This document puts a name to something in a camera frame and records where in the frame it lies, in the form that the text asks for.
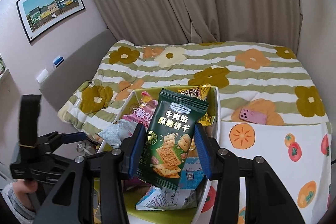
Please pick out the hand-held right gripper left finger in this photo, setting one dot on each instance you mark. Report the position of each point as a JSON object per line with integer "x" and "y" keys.
{"x": 136, "y": 150}

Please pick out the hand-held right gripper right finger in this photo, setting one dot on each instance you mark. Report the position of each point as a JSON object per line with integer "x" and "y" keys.
{"x": 203, "y": 153}

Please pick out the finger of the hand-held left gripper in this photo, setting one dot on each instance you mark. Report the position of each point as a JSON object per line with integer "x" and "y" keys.
{"x": 74, "y": 137}
{"x": 61, "y": 161}

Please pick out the pink marshmallow packet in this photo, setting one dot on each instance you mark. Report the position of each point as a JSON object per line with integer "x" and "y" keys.
{"x": 139, "y": 181}
{"x": 137, "y": 116}

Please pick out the dark green cracker packet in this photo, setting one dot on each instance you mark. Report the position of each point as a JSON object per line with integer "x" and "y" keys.
{"x": 170, "y": 124}

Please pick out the green and white cardboard box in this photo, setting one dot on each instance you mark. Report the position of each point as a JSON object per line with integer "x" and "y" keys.
{"x": 162, "y": 216}

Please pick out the person's left forearm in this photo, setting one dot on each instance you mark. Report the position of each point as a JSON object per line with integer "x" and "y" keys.
{"x": 18, "y": 205}

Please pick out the person's left hand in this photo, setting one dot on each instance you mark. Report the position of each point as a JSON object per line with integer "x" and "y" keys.
{"x": 25, "y": 187}

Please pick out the light blue snack packet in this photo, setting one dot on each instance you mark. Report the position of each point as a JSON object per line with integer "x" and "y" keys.
{"x": 193, "y": 174}

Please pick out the silver foil snack packet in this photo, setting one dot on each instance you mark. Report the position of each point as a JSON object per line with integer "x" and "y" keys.
{"x": 113, "y": 134}

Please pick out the gold snack packet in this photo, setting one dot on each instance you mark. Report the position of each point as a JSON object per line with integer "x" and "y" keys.
{"x": 190, "y": 92}
{"x": 210, "y": 119}

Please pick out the white blue snack packet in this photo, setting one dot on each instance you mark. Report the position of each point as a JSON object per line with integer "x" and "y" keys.
{"x": 162, "y": 199}

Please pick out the white persimmon print sheet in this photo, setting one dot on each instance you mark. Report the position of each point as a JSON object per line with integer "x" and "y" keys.
{"x": 262, "y": 161}

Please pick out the pink smartphone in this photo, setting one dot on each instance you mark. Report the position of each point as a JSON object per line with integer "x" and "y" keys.
{"x": 252, "y": 116}

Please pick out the small blue white object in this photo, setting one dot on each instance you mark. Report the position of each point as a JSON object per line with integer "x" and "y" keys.
{"x": 58, "y": 61}

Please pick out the grey headboard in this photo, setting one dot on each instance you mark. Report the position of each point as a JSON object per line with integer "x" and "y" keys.
{"x": 78, "y": 61}

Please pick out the green striped floral blanket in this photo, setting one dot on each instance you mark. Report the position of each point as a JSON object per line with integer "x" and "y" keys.
{"x": 236, "y": 77}

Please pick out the white wall socket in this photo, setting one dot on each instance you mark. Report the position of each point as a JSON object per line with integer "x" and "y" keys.
{"x": 42, "y": 75}

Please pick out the framed wall poster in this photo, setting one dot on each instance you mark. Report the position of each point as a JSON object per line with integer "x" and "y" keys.
{"x": 50, "y": 8}

